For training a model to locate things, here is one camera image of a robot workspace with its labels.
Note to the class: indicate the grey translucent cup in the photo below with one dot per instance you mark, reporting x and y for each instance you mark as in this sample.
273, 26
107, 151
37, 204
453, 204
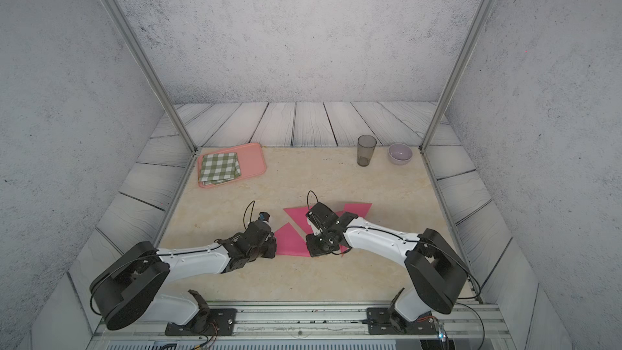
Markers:
366, 145

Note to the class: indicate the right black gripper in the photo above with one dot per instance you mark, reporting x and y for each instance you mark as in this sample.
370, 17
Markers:
313, 251

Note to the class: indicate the pink plastic tray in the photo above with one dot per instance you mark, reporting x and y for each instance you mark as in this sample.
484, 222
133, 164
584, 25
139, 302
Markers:
251, 160

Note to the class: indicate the pink square paper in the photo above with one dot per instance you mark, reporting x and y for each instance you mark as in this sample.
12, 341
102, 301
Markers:
361, 210

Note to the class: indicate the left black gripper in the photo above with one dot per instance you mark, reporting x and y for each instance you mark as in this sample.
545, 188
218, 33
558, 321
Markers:
272, 248

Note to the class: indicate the right aluminium frame post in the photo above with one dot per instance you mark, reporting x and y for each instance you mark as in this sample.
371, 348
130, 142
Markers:
477, 26

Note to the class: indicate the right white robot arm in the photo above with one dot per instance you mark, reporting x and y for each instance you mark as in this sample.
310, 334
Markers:
437, 273

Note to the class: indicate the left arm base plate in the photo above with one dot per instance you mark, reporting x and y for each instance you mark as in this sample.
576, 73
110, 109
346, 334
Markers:
207, 322

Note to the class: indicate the lilac bowl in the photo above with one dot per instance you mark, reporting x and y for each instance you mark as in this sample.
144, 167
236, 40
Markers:
400, 154

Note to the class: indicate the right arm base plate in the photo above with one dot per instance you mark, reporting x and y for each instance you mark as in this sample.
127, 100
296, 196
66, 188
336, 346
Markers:
385, 321

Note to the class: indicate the green checkered cloth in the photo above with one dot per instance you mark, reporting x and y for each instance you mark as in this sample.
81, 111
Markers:
218, 168

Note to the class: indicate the front aluminium rail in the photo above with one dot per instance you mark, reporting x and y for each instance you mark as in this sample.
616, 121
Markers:
329, 325

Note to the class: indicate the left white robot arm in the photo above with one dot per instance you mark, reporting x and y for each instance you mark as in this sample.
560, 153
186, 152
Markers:
130, 290

